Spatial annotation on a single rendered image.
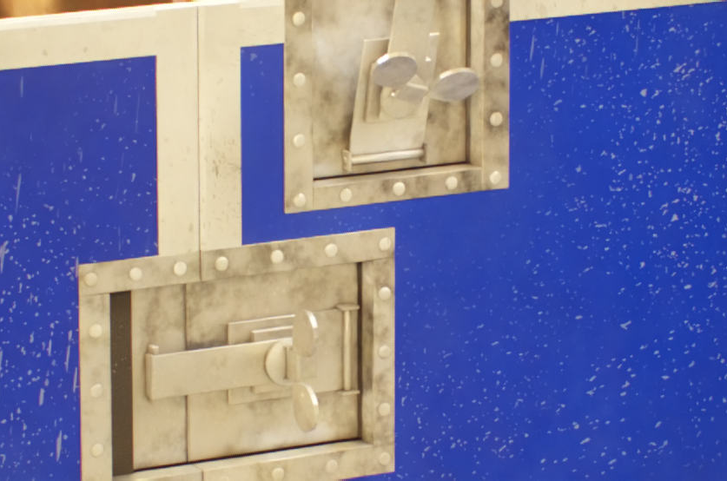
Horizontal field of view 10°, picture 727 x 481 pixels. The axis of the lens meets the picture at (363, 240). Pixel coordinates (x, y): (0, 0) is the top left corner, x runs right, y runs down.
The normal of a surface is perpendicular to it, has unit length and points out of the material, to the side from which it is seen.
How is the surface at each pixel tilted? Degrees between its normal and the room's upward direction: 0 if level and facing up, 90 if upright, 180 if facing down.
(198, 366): 90
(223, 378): 90
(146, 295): 90
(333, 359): 90
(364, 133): 106
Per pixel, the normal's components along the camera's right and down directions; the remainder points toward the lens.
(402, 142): 0.45, 0.46
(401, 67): 0.24, 0.79
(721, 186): 0.47, 0.20
